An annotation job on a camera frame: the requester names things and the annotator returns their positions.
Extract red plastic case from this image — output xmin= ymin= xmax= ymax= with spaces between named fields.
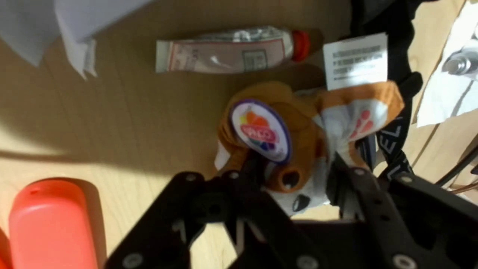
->
xmin=0 ymin=228 xmax=13 ymax=269
xmin=7 ymin=177 xmax=104 ymax=269

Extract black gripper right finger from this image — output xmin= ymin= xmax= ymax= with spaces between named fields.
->
xmin=325 ymin=152 xmax=478 ymax=269

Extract white plastic packet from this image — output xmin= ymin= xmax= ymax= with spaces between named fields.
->
xmin=415 ymin=2 xmax=478 ymax=129

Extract black desk cable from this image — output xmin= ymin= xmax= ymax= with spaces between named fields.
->
xmin=434 ymin=144 xmax=478 ymax=196

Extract white tube red cap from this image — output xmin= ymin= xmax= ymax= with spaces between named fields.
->
xmin=154 ymin=25 xmax=313 ymax=77

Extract light wooden desk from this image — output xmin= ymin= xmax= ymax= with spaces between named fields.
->
xmin=0 ymin=0 xmax=478 ymax=269

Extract white and brown plush toy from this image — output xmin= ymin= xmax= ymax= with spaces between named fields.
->
xmin=212 ymin=80 xmax=406 ymax=219

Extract black headband strap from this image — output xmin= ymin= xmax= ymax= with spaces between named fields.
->
xmin=346 ymin=0 xmax=425 ymax=183

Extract white printed label tag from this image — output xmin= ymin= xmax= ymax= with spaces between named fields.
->
xmin=321 ymin=32 xmax=390 ymax=93

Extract white folded papers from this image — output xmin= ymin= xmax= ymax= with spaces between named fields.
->
xmin=0 ymin=0 xmax=152 ymax=83

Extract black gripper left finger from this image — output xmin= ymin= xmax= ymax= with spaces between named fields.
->
xmin=103 ymin=152 xmax=321 ymax=269

